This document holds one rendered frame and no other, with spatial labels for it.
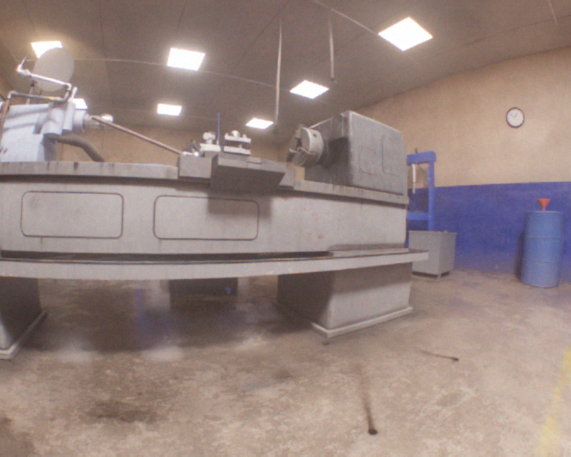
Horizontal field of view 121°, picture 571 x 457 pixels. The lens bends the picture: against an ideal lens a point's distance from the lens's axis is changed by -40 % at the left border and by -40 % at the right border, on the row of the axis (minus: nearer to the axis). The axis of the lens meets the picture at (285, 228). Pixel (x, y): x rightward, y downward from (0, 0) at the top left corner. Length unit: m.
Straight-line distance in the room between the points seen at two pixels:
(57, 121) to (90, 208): 0.48
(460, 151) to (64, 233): 4.97
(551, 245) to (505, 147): 1.75
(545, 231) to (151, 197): 3.70
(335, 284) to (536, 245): 2.78
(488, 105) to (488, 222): 1.90
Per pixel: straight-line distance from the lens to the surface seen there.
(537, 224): 3.67
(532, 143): 4.59
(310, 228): 1.39
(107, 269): 1.01
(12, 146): 1.46
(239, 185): 1.15
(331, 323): 1.52
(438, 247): 3.44
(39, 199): 1.24
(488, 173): 4.66
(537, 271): 3.68
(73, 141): 6.80
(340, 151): 1.70
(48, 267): 1.06
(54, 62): 4.92
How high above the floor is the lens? 0.62
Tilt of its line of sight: 1 degrees down
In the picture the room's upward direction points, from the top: 2 degrees clockwise
